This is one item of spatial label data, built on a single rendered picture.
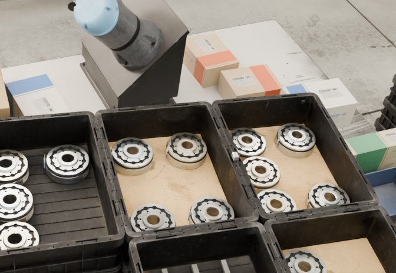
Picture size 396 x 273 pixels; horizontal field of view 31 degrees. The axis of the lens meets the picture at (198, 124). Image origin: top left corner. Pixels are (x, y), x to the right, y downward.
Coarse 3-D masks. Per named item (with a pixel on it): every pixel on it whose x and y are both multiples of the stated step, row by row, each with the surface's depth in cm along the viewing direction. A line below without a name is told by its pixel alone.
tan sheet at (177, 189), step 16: (112, 144) 183; (160, 144) 185; (160, 160) 181; (208, 160) 183; (128, 176) 176; (144, 176) 176; (160, 176) 177; (176, 176) 178; (192, 176) 179; (208, 176) 179; (128, 192) 172; (144, 192) 173; (160, 192) 173; (176, 192) 174; (192, 192) 175; (208, 192) 175; (128, 208) 168; (176, 208) 170; (176, 224) 167
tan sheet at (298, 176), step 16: (256, 128) 195; (272, 128) 196; (272, 144) 191; (272, 160) 187; (288, 160) 188; (304, 160) 188; (320, 160) 189; (288, 176) 183; (304, 176) 184; (320, 176) 185; (288, 192) 179; (304, 192) 180; (304, 208) 176
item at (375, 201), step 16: (272, 96) 190; (288, 96) 191; (304, 96) 192; (224, 128) 178; (336, 128) 184; (240, 160) 171; (352, 160) 176; (368, 192) 169; (256, 208) 161; (320, 208) 163; (336, 208) 164
